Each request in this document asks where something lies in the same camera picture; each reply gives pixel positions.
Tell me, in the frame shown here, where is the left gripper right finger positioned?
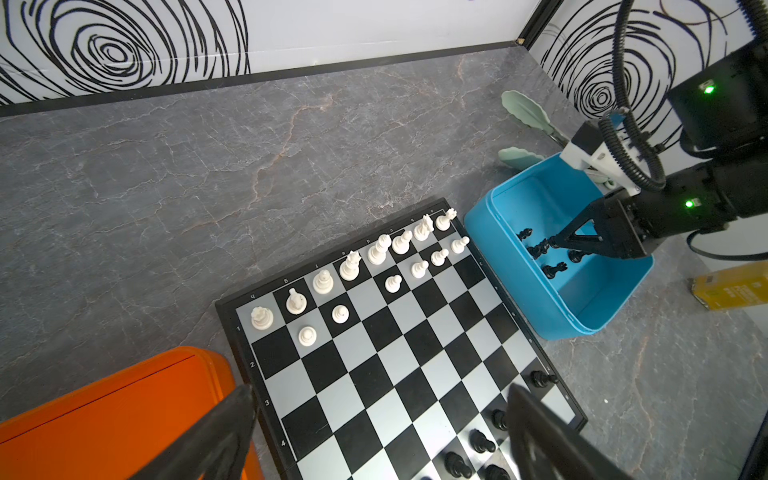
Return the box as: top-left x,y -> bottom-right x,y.
506,384 -> 629,480

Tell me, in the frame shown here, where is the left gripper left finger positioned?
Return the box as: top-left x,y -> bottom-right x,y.
133,385 -> 257,479

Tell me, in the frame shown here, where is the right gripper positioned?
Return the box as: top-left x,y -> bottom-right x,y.
548,161 -> 767,259

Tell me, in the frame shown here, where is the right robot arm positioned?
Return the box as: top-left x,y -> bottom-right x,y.
545,40 -> 767,259

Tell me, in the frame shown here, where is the chess board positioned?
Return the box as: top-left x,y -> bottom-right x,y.
216,199 -> 587,479

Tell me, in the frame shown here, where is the blue tray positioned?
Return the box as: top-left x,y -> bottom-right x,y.
464,155 -> 654,341

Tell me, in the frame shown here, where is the orange tray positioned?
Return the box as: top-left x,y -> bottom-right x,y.
1,347 -> 263,479

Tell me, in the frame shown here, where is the yellow bottle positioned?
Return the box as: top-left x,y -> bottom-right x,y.
691,261 -> 767,311

